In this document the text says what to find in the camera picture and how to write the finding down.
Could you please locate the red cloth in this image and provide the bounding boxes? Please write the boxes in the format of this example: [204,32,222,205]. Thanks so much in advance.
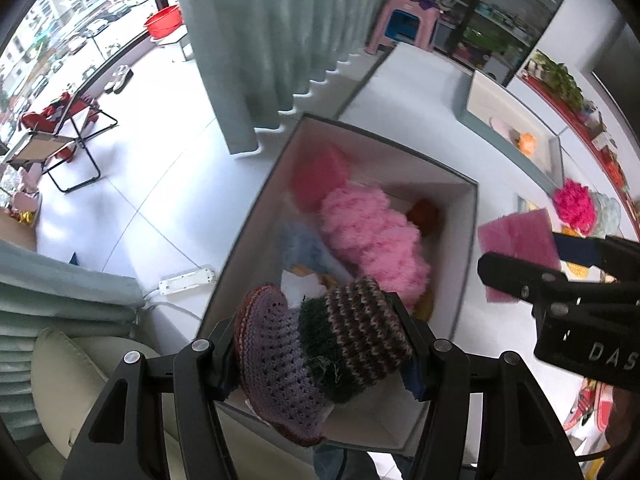
[20,91,98,131]

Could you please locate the pale mint chunky yarn bundle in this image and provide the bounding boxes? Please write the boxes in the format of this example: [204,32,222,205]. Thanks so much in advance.
[587,190,622,238]

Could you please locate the white power cable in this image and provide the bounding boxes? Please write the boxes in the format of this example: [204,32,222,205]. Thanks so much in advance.
[142,292,206,323]

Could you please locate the pink sponge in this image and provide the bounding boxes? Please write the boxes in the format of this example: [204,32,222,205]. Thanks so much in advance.
[477,208,563,305]
[291,142,351,208]

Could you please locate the pink fluffy scarf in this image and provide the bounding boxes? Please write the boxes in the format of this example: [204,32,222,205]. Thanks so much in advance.
[319,184,432,313]

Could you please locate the red shelf runner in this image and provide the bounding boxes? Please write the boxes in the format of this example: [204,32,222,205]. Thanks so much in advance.
[520,72,640,201]

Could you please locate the black folding chair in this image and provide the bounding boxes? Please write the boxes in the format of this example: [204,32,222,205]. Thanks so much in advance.
[0,95,119,194]

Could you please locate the white low bench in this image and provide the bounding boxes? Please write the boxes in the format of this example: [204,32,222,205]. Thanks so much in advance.
[156,27,196,63]

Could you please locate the person's jeans legs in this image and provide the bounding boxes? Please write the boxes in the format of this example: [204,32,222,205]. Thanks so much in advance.
[312,442,416,480]

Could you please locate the white power strip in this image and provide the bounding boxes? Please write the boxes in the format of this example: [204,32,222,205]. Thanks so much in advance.
[157,266,217,295]

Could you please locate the pale green bunched curtain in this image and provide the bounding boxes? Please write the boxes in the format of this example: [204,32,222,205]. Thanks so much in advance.
[0,240,146,428]

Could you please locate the green potted plant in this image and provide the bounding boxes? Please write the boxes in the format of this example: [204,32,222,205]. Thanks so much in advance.
[530,50,586,111]

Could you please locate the pink plastic stool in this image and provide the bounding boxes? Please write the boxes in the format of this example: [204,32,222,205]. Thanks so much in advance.
[364,0,443,56]

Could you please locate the pink round pad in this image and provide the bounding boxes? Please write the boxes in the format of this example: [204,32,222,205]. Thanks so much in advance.
[489,117,516,141]

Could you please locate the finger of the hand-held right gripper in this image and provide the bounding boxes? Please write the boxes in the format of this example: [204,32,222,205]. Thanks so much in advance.
[551,231,640,282]
[476,253,640,307]

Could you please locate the magenta fluffy knit cloth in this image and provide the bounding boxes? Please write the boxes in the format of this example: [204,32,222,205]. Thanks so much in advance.
[551,178,597,235]

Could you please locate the purple striped knit hat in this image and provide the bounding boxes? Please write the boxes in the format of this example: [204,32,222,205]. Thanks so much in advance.
[234,276,415,448]

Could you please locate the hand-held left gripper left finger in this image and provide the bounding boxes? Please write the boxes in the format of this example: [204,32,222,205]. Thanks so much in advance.
[60,312,241,480]

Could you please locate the red plastic basin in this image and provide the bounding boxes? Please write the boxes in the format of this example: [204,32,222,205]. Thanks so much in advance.
[143,4,185,41]

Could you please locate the dark red fabric rose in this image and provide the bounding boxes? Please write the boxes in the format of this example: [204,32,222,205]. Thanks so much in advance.
[406,198,443,236]

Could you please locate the deep grey cardboard box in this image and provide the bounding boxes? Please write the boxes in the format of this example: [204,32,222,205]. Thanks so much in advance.
[196,114,479,455]

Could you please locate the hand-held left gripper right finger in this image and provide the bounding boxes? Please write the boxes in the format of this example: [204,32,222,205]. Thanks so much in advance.
[387,295,576,480]

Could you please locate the white cloth bundle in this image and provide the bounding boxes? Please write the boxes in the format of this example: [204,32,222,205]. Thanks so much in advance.
[280,269,331,306]

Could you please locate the person's right hand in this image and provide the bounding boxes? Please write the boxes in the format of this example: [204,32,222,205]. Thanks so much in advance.
[602,387,640,461]

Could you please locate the shallow grey tray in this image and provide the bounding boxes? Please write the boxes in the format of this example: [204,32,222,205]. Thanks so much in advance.
[459,69,565,190]

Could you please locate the blue fluffy cloth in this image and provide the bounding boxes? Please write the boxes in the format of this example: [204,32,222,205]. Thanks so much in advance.
[277,220,351,283]

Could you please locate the glass shelf cabinet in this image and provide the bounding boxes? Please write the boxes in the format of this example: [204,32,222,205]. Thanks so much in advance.
[435,0,581,86]

